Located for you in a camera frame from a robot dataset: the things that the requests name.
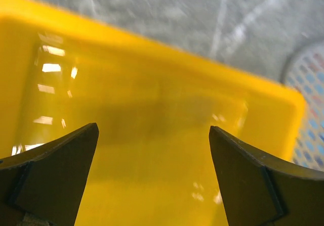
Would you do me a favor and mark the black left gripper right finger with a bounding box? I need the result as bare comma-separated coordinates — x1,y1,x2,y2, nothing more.
209,126,323,225

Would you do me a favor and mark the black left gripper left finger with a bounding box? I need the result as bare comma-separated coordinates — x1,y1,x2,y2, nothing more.
1,123,99,225

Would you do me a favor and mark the yellow plastic tray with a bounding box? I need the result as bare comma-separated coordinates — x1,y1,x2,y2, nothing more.
1,0,305,225

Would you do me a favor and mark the white plastic basket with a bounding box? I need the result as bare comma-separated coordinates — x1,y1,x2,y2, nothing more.
280,42,324,170

